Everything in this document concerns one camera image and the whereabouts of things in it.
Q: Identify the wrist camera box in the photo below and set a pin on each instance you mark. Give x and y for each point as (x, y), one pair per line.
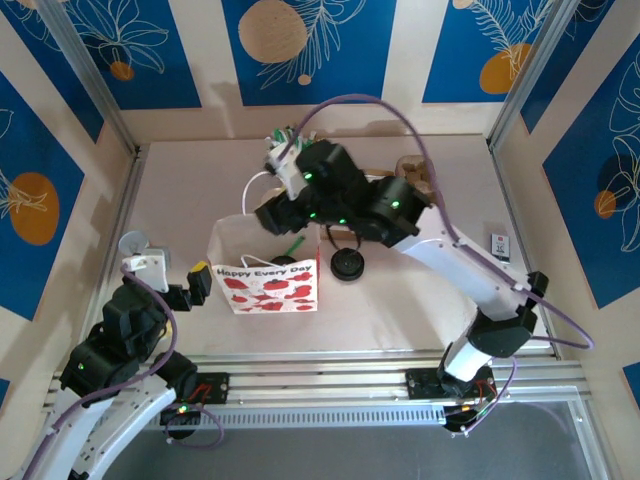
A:
(285, 172)
(150, 267)

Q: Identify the cardboard napkin box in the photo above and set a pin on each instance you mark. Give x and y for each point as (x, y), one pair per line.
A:
(345, 233)

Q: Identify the aluminium frame post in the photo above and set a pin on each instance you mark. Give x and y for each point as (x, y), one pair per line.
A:
(532, 70)
(87, 75)

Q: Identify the grey metal panel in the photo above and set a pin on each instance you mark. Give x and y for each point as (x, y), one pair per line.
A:
(325, 457)

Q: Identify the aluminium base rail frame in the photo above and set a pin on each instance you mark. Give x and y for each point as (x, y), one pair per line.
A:
(320, 385)

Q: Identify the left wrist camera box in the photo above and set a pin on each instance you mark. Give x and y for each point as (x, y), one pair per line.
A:
(150, 267)

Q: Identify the black controller board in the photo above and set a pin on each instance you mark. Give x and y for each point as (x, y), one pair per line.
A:
(181, 414)
(461, 416)

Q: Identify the red white paper bag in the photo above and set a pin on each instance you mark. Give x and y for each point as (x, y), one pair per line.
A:
(270, 292)

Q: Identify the black plastic cup lid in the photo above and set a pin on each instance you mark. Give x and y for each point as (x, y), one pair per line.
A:
(283, 260)
(348, 265)

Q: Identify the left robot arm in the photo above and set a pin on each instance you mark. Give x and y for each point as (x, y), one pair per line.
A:
(145, 410)

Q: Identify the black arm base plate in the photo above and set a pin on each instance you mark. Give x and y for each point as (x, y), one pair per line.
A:
(422, 382)
(215, 387)

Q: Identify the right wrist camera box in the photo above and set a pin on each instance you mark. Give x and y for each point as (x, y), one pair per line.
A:
(285, 172)

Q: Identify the aluminium side rail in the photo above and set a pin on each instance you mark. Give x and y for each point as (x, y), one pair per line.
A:
(127, 200)
(520, 240)

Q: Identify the brown pulp cup carrier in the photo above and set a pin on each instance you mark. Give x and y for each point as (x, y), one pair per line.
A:
(412, 167)

